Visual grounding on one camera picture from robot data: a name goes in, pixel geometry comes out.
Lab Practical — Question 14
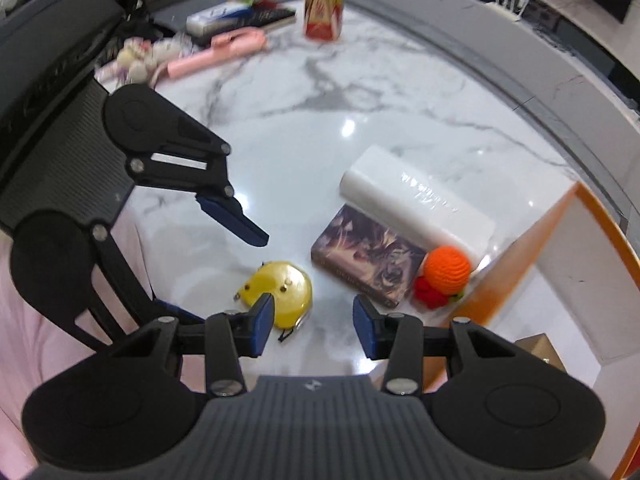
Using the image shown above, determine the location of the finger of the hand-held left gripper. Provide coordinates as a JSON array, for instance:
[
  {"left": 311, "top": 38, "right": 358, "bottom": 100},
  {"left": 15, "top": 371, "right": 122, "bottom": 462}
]
[
  {"left": 74, "top": 225, "right": 207, "bottom": 350},
  {"left": 126, "top": 101, "right": 270, "bottom": 248}
]

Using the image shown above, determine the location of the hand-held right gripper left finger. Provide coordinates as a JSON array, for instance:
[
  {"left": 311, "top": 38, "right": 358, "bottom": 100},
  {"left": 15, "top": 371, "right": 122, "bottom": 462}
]
[{"left": 106, "top": 293, "right": 277, "bottom": 399}]

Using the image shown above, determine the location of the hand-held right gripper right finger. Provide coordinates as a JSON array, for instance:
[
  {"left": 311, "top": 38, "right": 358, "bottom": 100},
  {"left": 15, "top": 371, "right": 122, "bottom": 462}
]
[{"left": 351, "top": 294, "right": 562, "bottom": 398}]

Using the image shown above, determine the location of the yellow toy helmet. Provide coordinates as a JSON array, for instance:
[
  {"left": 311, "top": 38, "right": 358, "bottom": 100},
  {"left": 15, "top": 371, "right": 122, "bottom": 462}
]
[{"left": 234, "top": 259, "right": 315, "bottom": 332}]

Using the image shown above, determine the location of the gold gift box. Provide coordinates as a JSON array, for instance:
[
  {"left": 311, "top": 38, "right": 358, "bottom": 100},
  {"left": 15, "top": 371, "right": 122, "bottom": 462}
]
[{"left": 514, "top": 333, "right": 569, "bottom": 374}]

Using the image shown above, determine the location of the orange cardboard box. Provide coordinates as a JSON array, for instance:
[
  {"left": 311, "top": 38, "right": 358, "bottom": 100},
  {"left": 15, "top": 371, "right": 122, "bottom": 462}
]
[{"left": 439, "top": 179, "right": 640, "bottom": 480}]

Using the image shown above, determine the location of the dark cover book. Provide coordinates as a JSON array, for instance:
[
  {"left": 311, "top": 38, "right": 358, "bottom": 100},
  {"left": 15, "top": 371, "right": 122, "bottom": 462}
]
[{"left": 310, "top": 203, "right": 429, "bottom": 309}]

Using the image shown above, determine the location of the orange crochet toy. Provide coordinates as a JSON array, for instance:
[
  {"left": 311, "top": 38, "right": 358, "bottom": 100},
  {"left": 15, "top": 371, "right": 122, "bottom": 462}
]
[{"left": 412, "top": 245, "right": 474, "bottom": 311}]

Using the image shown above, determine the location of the cream bunny plush doll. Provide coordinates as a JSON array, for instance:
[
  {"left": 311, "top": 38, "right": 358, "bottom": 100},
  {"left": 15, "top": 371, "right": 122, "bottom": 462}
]
[{"left": 115, "top": 37, "right": 182, "bottom": 84}]

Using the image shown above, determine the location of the person's pink clothing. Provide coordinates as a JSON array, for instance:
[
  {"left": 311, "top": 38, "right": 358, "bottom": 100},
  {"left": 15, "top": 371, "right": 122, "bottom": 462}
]
[{"left": 0, "top": 199, "right": 212, "bottom": 480}]

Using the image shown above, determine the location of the pink selfie stick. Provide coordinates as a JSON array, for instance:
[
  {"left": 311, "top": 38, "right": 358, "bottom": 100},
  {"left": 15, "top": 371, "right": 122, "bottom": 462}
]
[{"left": 149, "top": 28, "right": 269, "bottom": 87}]

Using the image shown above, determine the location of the black remote control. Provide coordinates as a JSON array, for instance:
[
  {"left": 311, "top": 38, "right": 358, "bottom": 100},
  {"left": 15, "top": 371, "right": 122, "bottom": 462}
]
[{"left": 190, "top": 7, "right": 297, "bottom": 47}]

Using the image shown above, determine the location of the white and blue box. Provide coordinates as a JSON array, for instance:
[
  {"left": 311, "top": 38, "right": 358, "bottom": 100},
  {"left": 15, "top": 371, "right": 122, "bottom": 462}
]
[{"left": 185, "top": 2, "right": 256, "bottom": 34}]

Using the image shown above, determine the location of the orange tea bottle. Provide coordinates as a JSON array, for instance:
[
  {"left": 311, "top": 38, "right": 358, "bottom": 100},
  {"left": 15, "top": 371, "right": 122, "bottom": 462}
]
[{"left": 303, "top": 0, "right": 346, "bottom": 42}]

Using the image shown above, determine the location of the white router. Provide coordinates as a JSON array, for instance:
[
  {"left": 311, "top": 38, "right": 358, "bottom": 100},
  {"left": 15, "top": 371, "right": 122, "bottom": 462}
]
[{"left": 492, "top": 0, "right": 531, "bottom": 21}]

